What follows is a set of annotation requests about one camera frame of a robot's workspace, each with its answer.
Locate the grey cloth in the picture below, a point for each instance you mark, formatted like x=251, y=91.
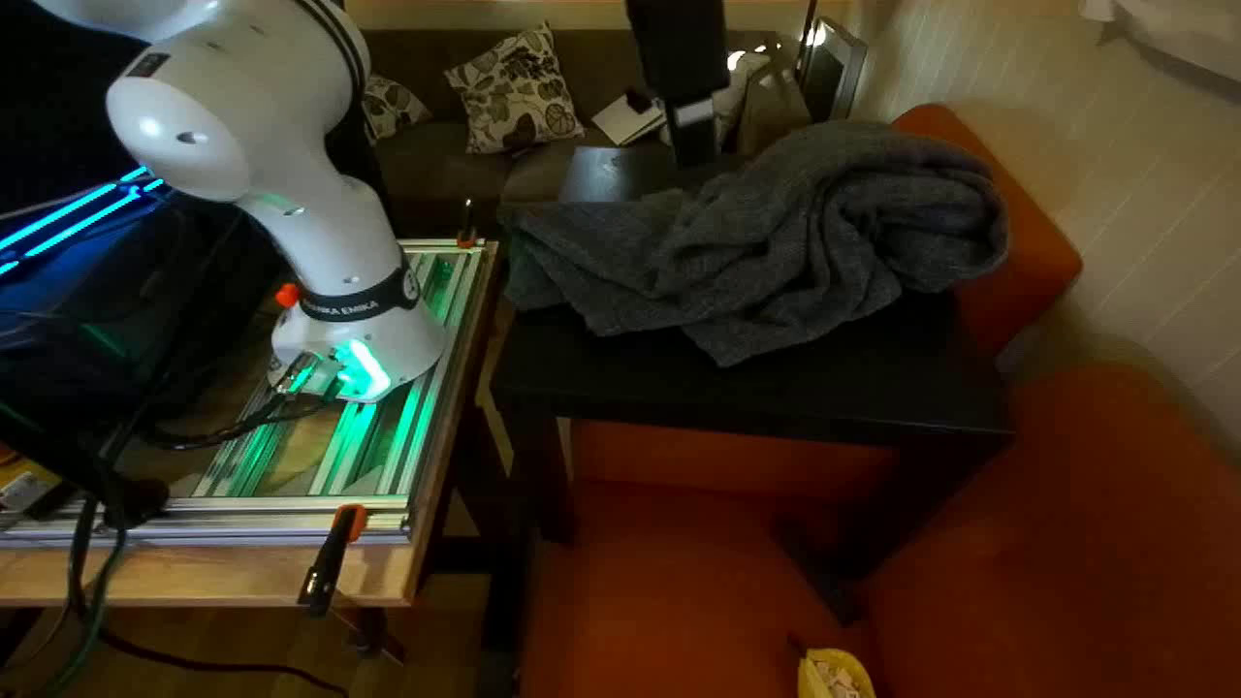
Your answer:
x=776, y=245

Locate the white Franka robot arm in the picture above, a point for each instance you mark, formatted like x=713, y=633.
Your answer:
x=259, y=119

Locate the black table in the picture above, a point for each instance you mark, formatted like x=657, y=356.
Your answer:
x=802, y=381

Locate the black orange clamp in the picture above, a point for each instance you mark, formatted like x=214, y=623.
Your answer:
x=333, y=549
x=467, y=221

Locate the white paper pad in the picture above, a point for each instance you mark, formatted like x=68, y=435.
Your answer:
x=627, y=119

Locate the dark sofa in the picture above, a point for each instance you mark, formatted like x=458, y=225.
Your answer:
x=441, y=166

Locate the large floral patterned pillow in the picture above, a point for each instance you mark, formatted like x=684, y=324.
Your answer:
x=516, y=91

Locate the chrome metal stand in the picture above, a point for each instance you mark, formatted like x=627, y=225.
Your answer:
x=776, y=91

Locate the small floral patterned pillow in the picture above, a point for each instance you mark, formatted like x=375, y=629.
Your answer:
x=388, y=110

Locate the yellow object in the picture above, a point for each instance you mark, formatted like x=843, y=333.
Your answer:
x=837, y=676

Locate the blue lit strip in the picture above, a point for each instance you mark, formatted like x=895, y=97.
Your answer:
x=78, y=216

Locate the aluminium base frame green lit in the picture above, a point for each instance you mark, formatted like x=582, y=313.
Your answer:
x=375, y=446

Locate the black upright post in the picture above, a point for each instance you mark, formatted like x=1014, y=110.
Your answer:
x=680, y=59

